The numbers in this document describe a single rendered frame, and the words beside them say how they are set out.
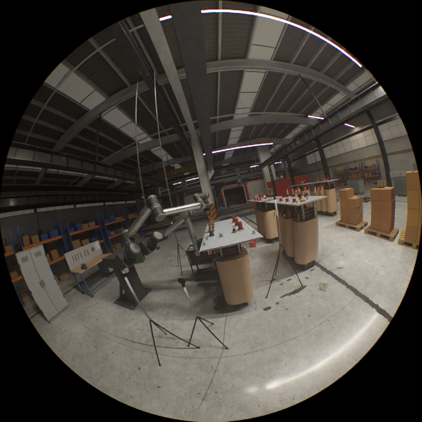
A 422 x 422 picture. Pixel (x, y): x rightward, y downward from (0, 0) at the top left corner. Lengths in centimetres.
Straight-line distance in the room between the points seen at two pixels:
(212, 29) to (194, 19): 591
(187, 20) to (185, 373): 486
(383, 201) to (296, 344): 405
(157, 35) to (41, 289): 858
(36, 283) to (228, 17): 1175
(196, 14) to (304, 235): 434
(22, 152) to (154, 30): 609
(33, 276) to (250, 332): 492
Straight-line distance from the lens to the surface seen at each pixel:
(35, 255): 464
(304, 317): 236
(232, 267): 187
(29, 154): 653
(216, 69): 884
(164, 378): 220
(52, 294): 481
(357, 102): 863
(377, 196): 484
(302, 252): 296
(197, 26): 297
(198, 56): 324
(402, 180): 1183
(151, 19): 651
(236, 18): 907
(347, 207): 548
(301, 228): 275
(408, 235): 467
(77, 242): 896
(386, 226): 491
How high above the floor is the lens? 191
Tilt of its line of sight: 5 degrees down
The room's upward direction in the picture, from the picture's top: 13 degrees counter-clockwise
